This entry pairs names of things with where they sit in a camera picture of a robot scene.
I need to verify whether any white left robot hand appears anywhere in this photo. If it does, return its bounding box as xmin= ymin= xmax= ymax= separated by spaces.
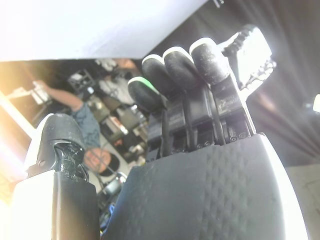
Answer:
xmin=11 ymin=37 xmax=310 ymax=240

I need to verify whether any cluttered storage shelf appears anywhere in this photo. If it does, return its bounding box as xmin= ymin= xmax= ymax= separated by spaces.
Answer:
xmin=67 ymin=57 xmax=151 ymax=166

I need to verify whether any person in blue shirt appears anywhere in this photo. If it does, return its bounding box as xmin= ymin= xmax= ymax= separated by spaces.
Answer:
xmin=32 ymin=79 xmax=121 ymax=178

